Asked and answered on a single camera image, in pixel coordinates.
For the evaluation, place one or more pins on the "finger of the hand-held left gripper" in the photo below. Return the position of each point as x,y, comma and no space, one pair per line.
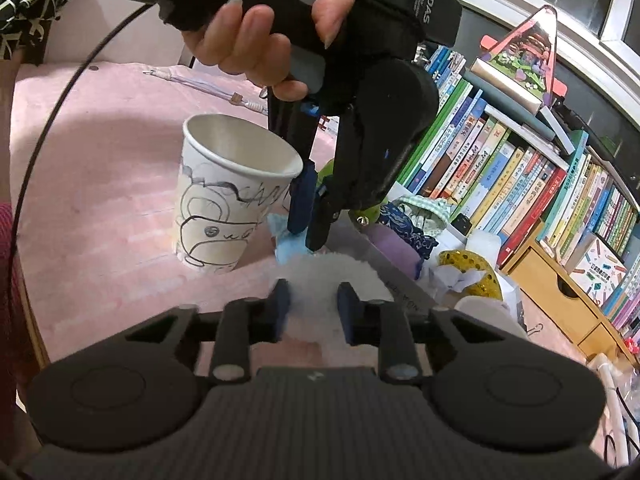
302,200
320,225

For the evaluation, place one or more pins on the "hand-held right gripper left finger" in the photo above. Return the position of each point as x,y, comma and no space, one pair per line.
280,310

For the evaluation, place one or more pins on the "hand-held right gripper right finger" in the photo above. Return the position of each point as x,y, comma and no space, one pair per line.
348,315

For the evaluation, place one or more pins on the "light blue soft cloth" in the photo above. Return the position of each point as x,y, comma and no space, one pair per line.
290,250

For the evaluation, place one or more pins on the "white fluffy soft ball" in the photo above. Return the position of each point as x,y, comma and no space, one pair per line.
320,280

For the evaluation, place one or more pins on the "white shallow cardboard box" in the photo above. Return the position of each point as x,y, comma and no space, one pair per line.
400,285

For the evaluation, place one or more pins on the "white printed paper cup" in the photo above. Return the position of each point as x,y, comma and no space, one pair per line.
220,210

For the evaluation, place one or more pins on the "purple soft toy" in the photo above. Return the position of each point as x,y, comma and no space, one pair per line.
395,250

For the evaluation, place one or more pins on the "white round soft object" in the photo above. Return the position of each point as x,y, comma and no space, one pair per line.
482,310

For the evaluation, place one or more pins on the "yellow sequin soft toy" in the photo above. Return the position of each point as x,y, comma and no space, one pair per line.
480,280

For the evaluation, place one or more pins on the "person's left hand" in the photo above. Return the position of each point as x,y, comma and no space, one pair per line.
240,45

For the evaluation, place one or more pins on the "blue patterned pouch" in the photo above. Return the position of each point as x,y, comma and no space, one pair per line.
410,237

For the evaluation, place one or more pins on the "row of colourful picture books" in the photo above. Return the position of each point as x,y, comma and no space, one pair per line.
475,160

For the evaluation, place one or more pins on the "white crumpled paper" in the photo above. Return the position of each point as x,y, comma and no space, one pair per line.
452,280

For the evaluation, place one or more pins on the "grey hardcover book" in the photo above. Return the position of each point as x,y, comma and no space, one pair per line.
505,85

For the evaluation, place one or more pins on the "triangular pink toy house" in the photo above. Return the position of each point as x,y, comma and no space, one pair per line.
525,55

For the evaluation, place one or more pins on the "white foam piece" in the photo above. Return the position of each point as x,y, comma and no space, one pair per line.
484,247

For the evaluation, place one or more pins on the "white flat book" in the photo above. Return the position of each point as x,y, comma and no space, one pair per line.
555,127

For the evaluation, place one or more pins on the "black binder clip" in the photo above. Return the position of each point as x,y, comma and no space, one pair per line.
534,330

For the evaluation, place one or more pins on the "pink tablecloth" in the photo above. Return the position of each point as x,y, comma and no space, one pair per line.
110,160

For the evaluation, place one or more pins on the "wooden drawer organizer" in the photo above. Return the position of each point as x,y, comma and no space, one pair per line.
550,290

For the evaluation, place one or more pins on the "row of green spined books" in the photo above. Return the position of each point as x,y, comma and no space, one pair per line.
600,205

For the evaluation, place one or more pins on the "white pencil print box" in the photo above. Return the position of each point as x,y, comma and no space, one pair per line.
597,270

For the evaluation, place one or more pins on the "row of pink spined books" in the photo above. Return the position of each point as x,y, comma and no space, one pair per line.
625,310

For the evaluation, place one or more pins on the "red knit garment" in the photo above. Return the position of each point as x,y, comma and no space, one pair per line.
7,230

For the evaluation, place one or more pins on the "small pink bow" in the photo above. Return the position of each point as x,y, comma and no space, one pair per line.
631,346

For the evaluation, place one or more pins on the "white plastic tube frame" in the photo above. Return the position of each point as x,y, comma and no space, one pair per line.
617,400

